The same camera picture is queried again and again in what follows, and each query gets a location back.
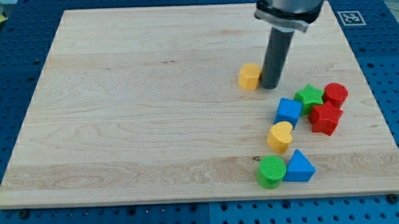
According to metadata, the blue cube block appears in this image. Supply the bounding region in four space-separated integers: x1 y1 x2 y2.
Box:
274 98 303 130

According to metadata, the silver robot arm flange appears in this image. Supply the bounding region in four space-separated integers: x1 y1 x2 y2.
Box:
254 0 323 33

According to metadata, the green star block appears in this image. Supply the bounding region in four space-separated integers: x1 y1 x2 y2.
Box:
294 84 324 116

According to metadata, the yellow heart block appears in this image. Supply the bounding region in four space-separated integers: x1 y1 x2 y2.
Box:
267 121 293 154

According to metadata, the red cylinder block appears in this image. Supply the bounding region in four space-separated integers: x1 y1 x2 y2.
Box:
322 82 348 108

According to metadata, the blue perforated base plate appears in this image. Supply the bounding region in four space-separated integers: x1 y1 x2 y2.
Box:
0 0 399 224

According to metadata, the white fiducial marker tag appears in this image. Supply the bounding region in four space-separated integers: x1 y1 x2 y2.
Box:
338 10 366 27

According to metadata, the blue triangle block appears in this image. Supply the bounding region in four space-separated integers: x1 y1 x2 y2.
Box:
283 149 316 182

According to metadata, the red star block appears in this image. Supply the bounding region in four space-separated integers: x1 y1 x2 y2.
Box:
308 102 343 136

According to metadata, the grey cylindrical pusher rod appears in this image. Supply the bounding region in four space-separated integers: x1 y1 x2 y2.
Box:
261 27 294 90

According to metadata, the yellow hexagon block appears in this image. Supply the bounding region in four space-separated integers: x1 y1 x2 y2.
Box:
237 63 262 90

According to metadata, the green cylinder block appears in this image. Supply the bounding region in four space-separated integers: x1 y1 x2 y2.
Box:
256 156 287 189

